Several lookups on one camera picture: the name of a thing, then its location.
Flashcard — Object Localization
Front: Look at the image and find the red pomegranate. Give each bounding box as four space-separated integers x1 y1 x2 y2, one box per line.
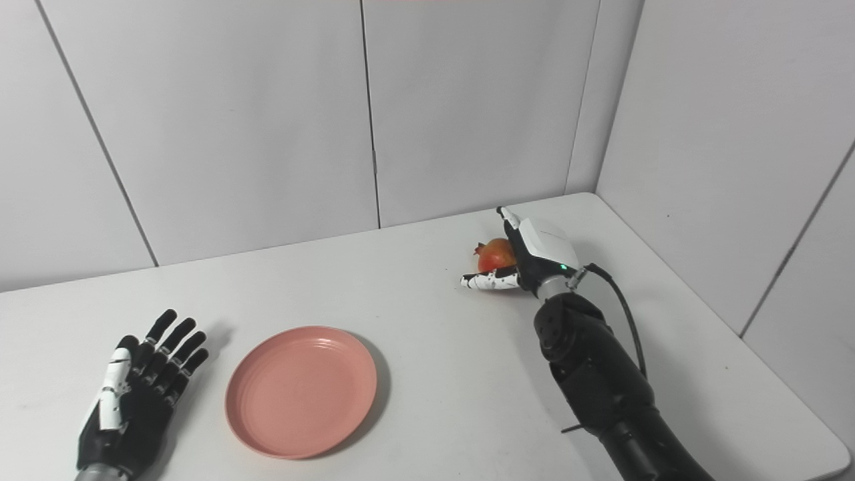
474 238 519 274

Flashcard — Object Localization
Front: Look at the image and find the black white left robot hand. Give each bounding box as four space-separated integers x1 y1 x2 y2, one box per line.
75 308 210 479

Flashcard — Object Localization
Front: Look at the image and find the pink round plate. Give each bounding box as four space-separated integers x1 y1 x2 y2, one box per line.
224 325 378 460

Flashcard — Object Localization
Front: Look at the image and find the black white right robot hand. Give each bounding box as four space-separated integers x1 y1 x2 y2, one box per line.
460 206 581 295

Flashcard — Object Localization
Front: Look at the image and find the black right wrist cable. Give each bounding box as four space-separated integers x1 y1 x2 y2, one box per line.
568 263 648 379

